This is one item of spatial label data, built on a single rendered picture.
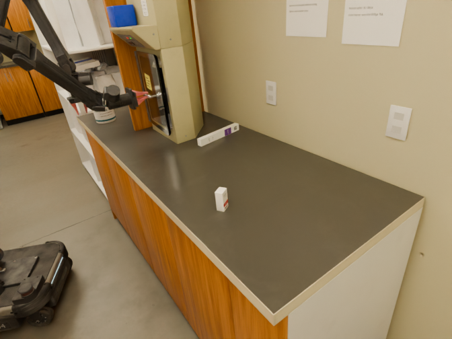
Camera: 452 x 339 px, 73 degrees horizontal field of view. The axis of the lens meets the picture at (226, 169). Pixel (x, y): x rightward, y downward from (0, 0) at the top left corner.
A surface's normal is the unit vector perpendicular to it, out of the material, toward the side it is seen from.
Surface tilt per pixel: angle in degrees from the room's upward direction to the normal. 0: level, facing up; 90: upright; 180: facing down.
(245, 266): 0
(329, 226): 0
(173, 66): 90
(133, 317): 0
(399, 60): 90
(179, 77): 90
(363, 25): 90
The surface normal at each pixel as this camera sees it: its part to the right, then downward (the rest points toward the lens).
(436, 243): -0.81, 0.34
